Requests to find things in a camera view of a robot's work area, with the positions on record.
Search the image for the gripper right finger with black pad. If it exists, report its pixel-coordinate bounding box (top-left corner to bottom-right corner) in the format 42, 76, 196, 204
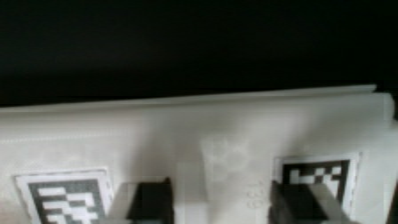
267, 182, 328, 224

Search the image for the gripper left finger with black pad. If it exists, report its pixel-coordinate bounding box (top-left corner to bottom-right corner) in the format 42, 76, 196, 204
125, 178, 173, 224

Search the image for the white cabinet door panel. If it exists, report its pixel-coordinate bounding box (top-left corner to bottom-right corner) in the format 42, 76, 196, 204
0, 86, 398, 224

